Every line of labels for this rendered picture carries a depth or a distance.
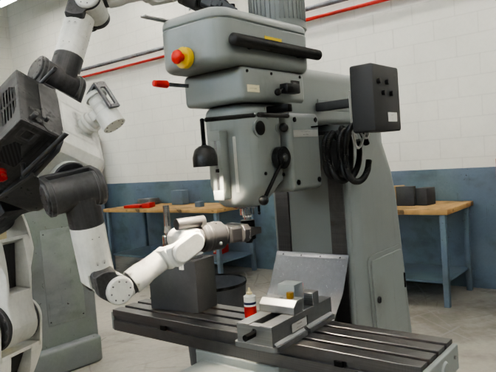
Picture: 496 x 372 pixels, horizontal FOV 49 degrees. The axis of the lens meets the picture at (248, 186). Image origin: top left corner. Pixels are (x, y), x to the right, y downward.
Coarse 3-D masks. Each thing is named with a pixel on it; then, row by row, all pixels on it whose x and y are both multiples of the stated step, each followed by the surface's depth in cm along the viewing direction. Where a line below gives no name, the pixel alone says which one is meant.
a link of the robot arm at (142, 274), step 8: (152, 256) 154; (160, 256) 154; (136, 264) 152; (144, 264) 152; (152, 264) 152; (160, 264) 153; (128, 272) 150; (136, 272) 150; (144, 272) 150; (152, 272) 152; (160, 272) 154; (136, 280) 149; (144, 280) 150; (152, 280) 153; (136, 288) 149; (144, 288) 152
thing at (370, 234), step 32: (320, 128) 202; (320, 160) 199; (384, 160) 213; (288, 192) 209; (320, 192) 200; (352, 192) 195; (384, 192) 212; (288, 224) 210; (320, 224) 201; (352, 224) 195; (384, 224) 211; (352, 256) 195; (384, 256) 207; (352, 288) 196; (384, 288) 205; (352, 320) 197; (384, 320) 204
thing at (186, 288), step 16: (208, 256) 198; (176, 272) 194; (192, 272) 191; (208, 272) 197; (160, 288) 199; (176, 288) 195; (192, 288) 191; (208, 288) 196; (160, 304) 200; (176, 304) 196; (192, 304) 192; (208, 304) 196
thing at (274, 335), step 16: (304, 304) 168; (320, 304) 170; (256, 320) 155; (272, 320) 154; (288, 320) 154; (304, 320) 161; (320, 320) 168; (240, 336) 154; (256, 336) 151; (272, 336) 148; (288, 336) 154; (304, 336) 158; (272, 352) 147
